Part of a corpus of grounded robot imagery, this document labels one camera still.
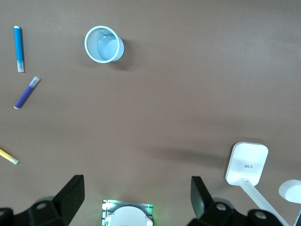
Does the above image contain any yellow marker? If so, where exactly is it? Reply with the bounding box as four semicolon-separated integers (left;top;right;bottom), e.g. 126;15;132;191
0;147;19;165

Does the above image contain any light blue mesh cup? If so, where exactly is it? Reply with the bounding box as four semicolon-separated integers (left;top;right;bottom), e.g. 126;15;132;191
84;25;125;64

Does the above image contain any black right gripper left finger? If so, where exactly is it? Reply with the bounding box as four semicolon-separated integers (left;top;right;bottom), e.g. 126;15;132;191
0;174;85;226

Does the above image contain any white lamp base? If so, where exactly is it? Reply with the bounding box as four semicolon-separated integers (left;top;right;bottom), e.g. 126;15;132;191
225;141;269;186

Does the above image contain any white lamp head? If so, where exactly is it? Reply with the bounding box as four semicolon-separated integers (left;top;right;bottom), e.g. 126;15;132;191
278;179;301;204

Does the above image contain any blue marker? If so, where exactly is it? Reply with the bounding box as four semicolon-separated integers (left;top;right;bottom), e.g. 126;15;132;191
13;25;25;73

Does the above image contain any purple marker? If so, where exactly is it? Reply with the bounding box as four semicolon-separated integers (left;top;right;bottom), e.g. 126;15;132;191
14;76;40;109

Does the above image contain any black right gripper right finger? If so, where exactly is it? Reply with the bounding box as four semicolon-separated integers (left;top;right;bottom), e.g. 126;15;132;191
185;176;283;226

